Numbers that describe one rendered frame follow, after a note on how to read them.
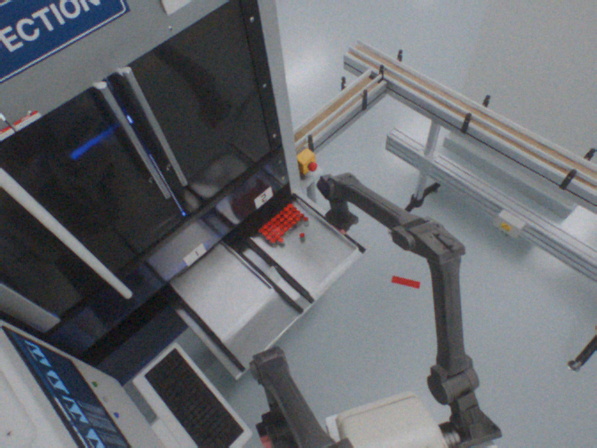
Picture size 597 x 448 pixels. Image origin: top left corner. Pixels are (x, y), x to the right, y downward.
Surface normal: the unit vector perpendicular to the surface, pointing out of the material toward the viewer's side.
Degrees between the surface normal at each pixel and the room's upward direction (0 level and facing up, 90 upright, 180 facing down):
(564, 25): 90
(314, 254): 0
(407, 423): 42
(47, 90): 90
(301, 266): 0
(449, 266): 54
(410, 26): 0
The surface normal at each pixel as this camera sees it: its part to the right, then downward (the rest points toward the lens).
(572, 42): -0.71, 0.63
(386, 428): -0.24, -0.93
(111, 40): 0.70, 0.58
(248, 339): -0.07, -0.51
